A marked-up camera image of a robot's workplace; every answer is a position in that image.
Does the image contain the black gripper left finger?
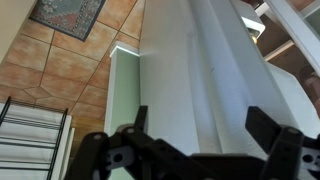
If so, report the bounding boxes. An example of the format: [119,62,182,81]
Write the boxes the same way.
[63,106,214,180]

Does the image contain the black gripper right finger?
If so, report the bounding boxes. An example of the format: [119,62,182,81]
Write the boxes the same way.
[245,106,320,180]

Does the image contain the white bottom fridge door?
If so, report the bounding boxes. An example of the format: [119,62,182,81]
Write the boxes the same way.
[140,0,319,159]

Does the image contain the patterned floor rug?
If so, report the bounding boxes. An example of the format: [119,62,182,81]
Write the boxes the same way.
[29,0,106,41]

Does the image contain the white low wall partition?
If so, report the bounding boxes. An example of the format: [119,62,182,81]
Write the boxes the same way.
[104,41,140,136]

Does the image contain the black wire rack shelf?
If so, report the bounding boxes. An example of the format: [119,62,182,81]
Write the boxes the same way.
[0,97,74,180]

